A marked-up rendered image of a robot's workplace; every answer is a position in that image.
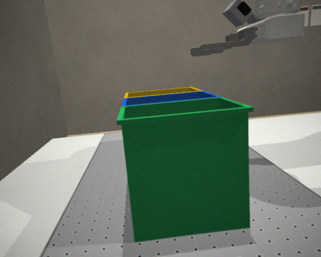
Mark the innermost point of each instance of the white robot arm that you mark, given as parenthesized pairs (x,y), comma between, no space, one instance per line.
(239,12)

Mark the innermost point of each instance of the green bin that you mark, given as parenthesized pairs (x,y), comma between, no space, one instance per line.
(187,167)

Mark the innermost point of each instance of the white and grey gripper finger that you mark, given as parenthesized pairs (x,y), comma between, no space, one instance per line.
(247,35)
(231,37)

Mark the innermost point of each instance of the yellow recycle bin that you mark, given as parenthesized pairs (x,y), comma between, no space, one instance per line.
(161,92)

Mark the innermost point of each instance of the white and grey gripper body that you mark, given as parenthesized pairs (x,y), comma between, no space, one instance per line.
(277,28)

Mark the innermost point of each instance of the blue bin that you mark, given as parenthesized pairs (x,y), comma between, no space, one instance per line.
(167,98)

